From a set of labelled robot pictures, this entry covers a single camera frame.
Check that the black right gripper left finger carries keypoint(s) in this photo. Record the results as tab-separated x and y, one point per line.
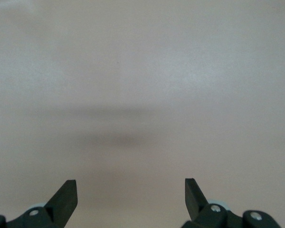
64	199

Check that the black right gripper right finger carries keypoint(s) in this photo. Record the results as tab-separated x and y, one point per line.
194	199

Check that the brown table cover cloth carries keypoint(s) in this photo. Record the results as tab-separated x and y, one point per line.
142	59

